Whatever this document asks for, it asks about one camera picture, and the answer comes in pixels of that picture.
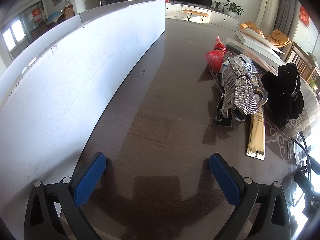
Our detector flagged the red plastic bag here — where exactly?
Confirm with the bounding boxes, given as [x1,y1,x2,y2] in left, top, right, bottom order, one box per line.
[204,36,227,73]

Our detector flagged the clear plastic package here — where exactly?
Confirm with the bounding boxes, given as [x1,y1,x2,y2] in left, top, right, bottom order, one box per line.
[224,38,283,74]

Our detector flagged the orange lounge chair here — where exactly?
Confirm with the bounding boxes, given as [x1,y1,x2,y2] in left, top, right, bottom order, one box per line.
[239,21,292,47]

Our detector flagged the black rhinestone-edged hair clip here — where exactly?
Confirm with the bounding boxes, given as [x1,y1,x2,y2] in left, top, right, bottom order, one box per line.
[214,97,247,128]

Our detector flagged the large green potted plant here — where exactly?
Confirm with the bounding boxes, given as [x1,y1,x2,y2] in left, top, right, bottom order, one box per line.
[224,0,244,18]

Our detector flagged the red door sign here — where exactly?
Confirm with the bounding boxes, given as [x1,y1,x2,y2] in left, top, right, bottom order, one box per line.
[32,7,42,23]

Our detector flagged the cream curtain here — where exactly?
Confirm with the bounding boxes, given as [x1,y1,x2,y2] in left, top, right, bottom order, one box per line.
[255,0,282,34]

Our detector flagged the white television cabinet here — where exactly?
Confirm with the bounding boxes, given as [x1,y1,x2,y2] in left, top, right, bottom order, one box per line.
[165,2,240,33]

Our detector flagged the grey curtain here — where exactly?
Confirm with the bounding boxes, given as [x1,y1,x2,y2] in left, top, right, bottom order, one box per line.
[277,0,300,40]

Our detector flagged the rhinestone hair clip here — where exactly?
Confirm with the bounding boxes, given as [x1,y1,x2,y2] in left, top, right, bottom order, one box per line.
[226,56,258,115]

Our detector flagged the large white board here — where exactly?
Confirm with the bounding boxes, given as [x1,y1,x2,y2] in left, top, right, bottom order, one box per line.
[0,14,82,90]
[0,0,166,240]

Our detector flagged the table with blue cloth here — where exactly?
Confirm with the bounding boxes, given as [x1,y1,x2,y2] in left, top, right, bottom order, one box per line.
[45,11,65,25]

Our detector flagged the clear hair claw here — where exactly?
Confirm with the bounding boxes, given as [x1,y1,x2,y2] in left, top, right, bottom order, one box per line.
[220,72,269,118]

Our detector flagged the gold packet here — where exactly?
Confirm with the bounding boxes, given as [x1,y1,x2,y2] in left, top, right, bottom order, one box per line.
[246,107,267,160]

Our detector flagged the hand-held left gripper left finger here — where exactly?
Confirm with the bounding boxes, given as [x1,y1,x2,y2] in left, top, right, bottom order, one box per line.
[24,152,107,240]

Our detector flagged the round fish pattern table mat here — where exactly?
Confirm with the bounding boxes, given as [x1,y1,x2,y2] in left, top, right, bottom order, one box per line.
[207,62,320,165]

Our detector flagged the red wall decoration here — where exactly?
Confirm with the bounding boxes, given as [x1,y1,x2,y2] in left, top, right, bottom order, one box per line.
[299,5,310,27]

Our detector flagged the white flat box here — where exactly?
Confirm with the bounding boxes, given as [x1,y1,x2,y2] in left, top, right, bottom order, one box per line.
[235,27,285,63]

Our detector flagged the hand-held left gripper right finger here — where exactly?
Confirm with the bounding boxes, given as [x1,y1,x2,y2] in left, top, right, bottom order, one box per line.
[209,152,292,240]

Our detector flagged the wooden stool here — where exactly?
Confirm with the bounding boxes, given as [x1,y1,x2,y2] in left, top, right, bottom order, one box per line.
[182,9,210,23]

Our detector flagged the wooden dining chair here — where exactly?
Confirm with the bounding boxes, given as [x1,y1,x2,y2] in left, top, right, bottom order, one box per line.
[285,42,320,85]

